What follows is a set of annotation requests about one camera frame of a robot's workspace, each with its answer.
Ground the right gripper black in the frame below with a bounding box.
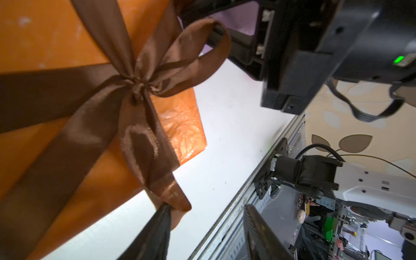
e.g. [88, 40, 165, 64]
[180, 1, 416, 115]

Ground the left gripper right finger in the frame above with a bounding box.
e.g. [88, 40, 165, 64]
[243, 204, 294, 260]

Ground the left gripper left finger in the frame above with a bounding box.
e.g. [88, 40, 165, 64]
[118, 204, 172, 260]

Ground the purple gift box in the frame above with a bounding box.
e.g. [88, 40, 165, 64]
[206, 1, 260, 61]

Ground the brown ribbon bow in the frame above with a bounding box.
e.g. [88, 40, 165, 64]
[1, 1, 231, 260]

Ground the orange gift box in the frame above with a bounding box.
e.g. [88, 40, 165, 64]
[1, 1, 207, 260]

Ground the aluminium front rail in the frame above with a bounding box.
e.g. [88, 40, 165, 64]
[189, 114, 305, 260]

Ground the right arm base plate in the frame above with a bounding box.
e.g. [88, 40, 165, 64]
[253, 138, 288, 200]

